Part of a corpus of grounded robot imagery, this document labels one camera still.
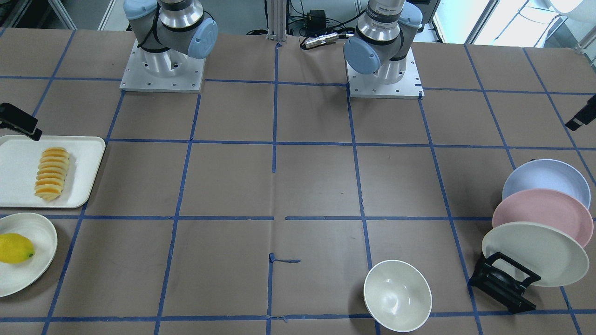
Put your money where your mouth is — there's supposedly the yellow lemon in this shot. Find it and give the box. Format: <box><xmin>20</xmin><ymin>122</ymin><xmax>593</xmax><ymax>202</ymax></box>
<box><xmin>0</xmin><ymin>233</ymin><xmax>35</xmax><ymax>264</ymax></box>

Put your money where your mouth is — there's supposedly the cream bowl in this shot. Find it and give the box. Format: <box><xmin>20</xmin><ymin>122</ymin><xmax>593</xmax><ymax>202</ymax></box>
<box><xmin>363</xmin><ymin>260</ymin><xmax>433</xmax><ymax>333</ymax></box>

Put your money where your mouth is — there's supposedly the black plate rack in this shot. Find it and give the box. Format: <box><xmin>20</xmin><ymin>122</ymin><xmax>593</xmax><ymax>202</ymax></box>
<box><xmin>468</xmin><ymin>252</ymin><xmax>541</xmax><ymax>314</ymax></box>

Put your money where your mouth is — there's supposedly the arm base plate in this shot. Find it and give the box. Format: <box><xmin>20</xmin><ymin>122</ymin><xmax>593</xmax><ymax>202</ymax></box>
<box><xmin>120</xmin><ymin>41</ymin><xmax>206</xmax><ymax>94</ymax></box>
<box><xmin>345</xmin><ymin>49</ymin><xmax>425</xmax><ymax>99</ymax></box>

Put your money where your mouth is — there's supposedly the cream tray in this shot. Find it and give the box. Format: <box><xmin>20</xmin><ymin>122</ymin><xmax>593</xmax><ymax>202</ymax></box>
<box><xmin>0</xmin><ymin>135</ymin><xmax>106</xmax><ymax>208</ymax></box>

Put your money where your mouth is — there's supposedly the cream plate with lemon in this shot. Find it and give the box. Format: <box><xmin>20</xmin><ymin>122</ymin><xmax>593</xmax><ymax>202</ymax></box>
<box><xmin>0</xmin><ymin>213</ymin><xmax>58</xmax><ymax>297</ymax></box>

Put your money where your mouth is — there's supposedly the pink plate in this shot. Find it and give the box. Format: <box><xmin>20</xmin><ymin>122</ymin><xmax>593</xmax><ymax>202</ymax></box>
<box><xmin>492</xmin><ymin>188</ymin><xmax>594</xmax><ymax>247</ymax></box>

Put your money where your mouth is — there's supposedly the blue plate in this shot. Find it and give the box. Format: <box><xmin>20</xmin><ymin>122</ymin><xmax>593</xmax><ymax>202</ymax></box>
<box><xmin>501</xmin><ymin>159</ymin><xmax>591</xmax><ymax>208</ymax></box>

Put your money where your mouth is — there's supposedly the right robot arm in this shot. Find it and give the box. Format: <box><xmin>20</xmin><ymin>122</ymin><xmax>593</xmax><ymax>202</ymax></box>
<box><xmin>1</xmin><ymin>0</ymin><xmax>218</xmax><ymax>142</ymax></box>

